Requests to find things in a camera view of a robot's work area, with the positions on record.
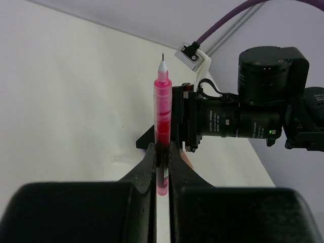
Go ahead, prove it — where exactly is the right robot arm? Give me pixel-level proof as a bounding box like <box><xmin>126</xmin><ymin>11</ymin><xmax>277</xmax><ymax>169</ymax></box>
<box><xmin>171</xmin><ymin>46</ymin><xmax>323</xmax><ymax>152</ymax></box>

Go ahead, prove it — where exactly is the red gel pen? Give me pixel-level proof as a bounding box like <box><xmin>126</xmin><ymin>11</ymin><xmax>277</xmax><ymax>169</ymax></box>
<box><xmin>153</xmin><ymin>54</ymin><xmax>172</xmax><ymax>196</ymax></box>

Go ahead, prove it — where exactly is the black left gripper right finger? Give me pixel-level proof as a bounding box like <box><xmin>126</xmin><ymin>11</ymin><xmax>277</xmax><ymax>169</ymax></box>
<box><xmin>169</xmin><ymin>143</ymin><xmax>323</xmax><ymax>242</ymax></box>

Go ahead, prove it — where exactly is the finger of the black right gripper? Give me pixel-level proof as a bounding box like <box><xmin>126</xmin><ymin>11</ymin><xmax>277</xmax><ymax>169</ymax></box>
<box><xmin>136</xmin><ymin>125</ymin><xmax>155</xmax><ymax>150</ymax></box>

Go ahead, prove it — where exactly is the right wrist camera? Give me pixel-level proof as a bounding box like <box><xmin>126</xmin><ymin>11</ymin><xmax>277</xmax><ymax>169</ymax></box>
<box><xmin>174</xmin><ymin>42</ymin><xmax>212</xmax><ymax>89</ymax></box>

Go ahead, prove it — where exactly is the pink highlighter pen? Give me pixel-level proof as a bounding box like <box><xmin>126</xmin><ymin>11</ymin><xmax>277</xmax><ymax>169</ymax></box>
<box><xmin>179</xmin><ymin>150</ymin><xmax>194</xmax><ymax>169</ymax></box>

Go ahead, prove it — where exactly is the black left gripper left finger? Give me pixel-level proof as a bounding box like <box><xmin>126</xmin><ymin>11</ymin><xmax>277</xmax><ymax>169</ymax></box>
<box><xmin>1</xmin><ymin>144</ymin><xmax>156</xmax><ymax>242</ymax></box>

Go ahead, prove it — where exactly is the right aluminium frame post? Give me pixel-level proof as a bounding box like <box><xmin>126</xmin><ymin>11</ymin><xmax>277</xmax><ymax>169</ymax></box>
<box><xmin>205</xmin><ymin>3</ymin><xmax>264</xmax><ymax>57</ymax></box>

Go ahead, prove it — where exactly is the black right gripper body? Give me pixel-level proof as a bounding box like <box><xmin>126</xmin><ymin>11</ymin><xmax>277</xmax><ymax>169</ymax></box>
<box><xmin>171</xmin><ymin>83</ymin><xmax>202</xmax><ymax>152</ymax></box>

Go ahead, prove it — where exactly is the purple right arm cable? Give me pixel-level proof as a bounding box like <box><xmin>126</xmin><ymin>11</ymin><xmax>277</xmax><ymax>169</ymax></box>
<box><xmin>196</xmin><ymin>0</ymin><xmax>324</xmax><ymax>48</ymax></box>

